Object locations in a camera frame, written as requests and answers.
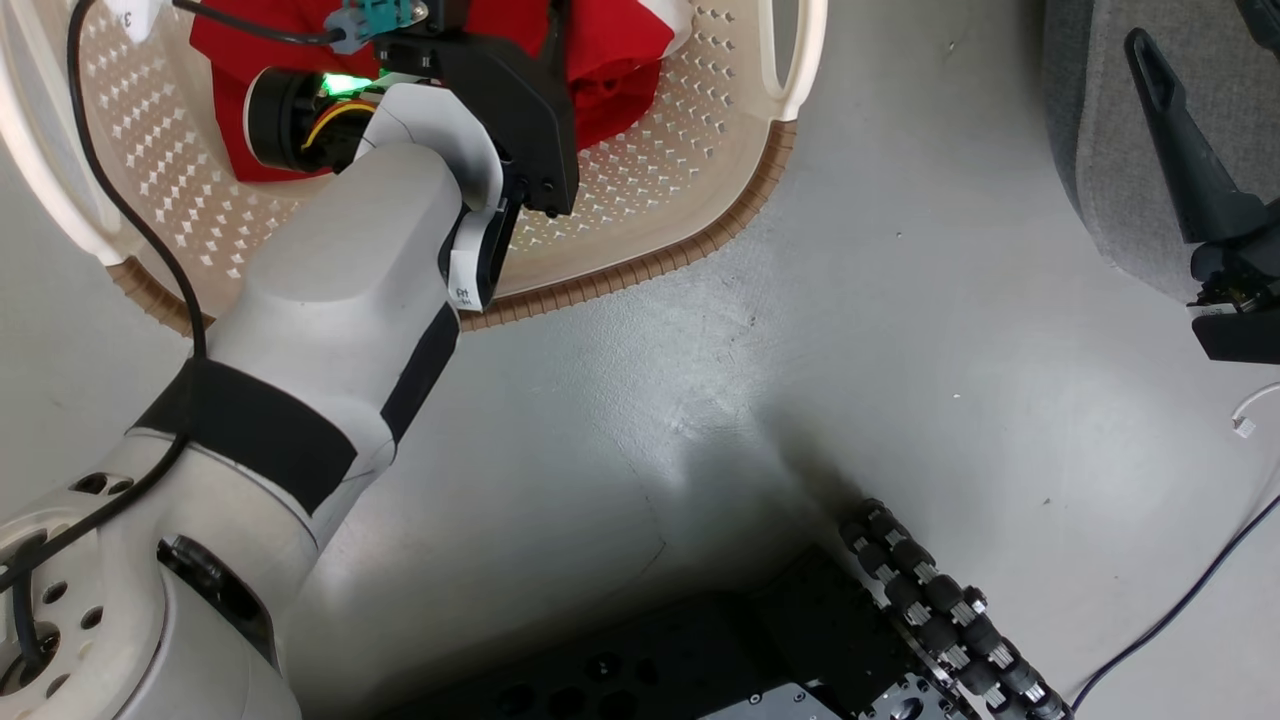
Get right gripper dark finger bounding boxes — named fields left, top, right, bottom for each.
left=1235, top=0, right=1280, bottom=51

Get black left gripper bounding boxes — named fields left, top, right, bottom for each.
left=383, top=0, right=582, bottom=218

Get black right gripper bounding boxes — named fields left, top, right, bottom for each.
left=1124, top=27, right=1280, bottom=364

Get red clothing with white stripes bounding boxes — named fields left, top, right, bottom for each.
left=189, top=0, right=697, bottom=184

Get cream plastic laundry basket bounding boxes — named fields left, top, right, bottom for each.
left=0, top=0, right=830, bottom=337

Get grey fabric sofa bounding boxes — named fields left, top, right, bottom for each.
left=1044, top=0, right=1280, bottom=304

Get black roller omni wheel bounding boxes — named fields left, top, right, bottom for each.
left=837, top=497, right=1077, bottom=720

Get teal cable connector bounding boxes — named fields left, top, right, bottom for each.
left=325, top=0, right=431, bottom=55

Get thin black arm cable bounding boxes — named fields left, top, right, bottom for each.
left=0, top=0, right=341, bottom=691

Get dark floor cable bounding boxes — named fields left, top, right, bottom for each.
left=1068, top=492, right=1280, bottom=713

